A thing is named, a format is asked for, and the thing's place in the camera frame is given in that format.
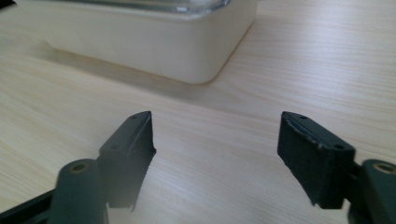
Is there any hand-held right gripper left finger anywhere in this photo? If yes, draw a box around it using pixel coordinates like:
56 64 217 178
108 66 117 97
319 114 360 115
98 110 157 212

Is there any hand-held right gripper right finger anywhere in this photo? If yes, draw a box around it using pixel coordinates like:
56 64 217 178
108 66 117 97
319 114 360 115
276 111 357 210

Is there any cream plastic container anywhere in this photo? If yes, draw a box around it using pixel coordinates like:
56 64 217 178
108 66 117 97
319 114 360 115
14 0 260 86

